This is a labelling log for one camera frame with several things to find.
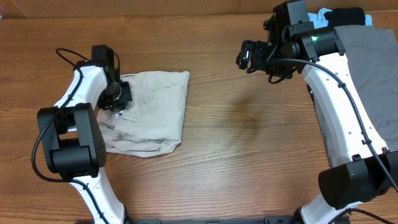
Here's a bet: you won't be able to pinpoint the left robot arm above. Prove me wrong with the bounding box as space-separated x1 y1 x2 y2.
31 45 132 223

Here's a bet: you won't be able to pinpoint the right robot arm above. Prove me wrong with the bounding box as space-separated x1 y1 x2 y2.
236 1 397 224

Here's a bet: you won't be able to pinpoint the beige shorts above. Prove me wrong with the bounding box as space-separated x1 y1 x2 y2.
97 71 190 157

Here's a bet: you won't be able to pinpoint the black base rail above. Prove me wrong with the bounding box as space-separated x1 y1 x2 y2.
126 216 299 224

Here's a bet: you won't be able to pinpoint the light blue garment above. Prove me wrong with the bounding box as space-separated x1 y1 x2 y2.
308 8 373 29

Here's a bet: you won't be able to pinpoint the black garment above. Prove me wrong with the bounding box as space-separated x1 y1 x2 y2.
324 7 366 27

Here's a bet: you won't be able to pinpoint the grey shorts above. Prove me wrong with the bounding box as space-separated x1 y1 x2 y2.
310 24 398 169

